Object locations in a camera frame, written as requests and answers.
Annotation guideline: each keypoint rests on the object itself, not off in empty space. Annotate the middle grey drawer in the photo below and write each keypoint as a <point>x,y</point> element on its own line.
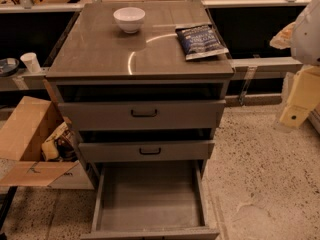
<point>146,151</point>

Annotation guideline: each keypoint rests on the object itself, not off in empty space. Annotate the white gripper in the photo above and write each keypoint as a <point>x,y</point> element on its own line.
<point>307,37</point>

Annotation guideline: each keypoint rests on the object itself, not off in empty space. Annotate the dark round tape roll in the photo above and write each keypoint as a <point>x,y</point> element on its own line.
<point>8,66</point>

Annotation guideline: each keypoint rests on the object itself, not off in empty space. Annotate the white paper cup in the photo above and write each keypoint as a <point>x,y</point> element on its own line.
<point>31,62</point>

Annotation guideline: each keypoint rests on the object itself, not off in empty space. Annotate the grey drawer cabinet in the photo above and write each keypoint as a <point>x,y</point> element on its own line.
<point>100,63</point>

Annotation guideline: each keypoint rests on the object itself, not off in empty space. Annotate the packaging items in box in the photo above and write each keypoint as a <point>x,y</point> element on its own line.
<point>59,145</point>

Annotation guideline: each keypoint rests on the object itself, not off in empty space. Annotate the blue chip bag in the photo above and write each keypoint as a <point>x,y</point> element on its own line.
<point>199,42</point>

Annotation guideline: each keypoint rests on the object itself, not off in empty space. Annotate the top grey drawer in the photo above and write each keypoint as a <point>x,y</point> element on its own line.
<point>87,116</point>

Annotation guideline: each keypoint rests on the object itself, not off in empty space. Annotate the open cardboard box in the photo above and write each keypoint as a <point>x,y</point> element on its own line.
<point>27,139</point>

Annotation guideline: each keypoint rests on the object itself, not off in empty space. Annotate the white ceramic bowl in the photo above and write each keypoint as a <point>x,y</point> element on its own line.
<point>129,19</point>

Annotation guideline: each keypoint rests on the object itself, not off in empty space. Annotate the bottom grey open drawer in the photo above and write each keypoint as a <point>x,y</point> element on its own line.
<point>161,200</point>

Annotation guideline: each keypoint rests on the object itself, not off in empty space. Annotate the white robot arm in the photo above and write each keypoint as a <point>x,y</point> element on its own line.
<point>302,37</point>

